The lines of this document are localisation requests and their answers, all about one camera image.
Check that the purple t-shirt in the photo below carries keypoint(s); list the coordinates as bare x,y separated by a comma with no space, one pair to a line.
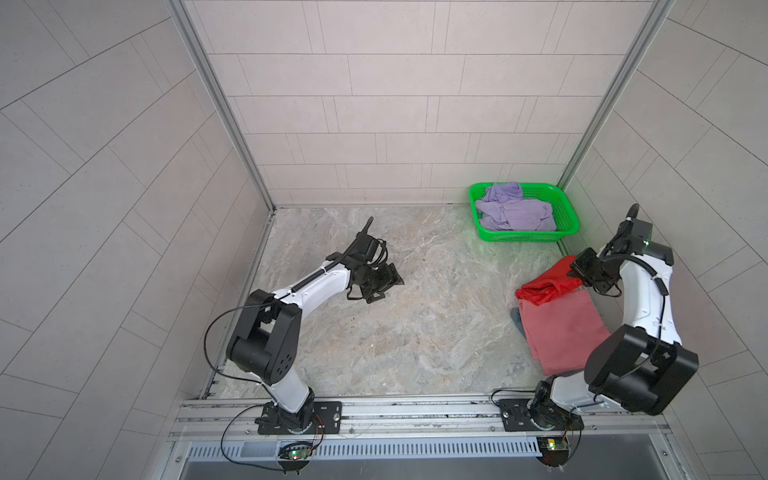
504,208

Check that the right corner metal post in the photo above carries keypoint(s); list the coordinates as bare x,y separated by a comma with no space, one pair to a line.
642,41

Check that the left corner metal post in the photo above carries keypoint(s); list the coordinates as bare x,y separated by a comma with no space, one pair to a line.
192,41

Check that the right circuit board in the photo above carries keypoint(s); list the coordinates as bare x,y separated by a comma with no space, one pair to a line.
555,451

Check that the aluminium mounting rail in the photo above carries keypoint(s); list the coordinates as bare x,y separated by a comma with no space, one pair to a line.
420,416

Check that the red t-shirt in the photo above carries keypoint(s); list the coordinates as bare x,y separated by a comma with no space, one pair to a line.
551,285

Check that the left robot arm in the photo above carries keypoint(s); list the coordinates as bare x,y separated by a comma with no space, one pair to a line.
266,337

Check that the green plastic basket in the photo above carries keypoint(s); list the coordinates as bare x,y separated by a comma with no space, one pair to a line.
554,201

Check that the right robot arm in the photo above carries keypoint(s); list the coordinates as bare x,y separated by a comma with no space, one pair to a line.
643,365

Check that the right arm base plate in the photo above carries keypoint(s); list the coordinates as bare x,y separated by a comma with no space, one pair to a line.
520,415

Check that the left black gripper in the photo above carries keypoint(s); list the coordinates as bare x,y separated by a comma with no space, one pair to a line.
387,277

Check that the grey folded t-shirt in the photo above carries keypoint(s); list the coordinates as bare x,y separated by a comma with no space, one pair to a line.
516,318

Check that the left circuit board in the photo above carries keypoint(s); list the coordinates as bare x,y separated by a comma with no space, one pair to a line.
296,451

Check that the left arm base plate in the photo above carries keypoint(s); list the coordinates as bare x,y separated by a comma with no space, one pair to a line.
324,416

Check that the circuit board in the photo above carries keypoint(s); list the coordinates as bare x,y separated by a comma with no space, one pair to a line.
296,451
555,451

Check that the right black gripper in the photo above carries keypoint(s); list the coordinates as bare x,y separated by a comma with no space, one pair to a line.
578,269

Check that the pink folded t-shirt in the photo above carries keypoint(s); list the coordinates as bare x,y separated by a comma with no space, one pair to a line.
563,333

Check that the corner metal post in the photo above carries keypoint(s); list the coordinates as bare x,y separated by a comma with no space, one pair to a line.
192,41
642,41

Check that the ventilation grille strip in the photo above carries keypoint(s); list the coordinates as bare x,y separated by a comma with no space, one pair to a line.
385,448

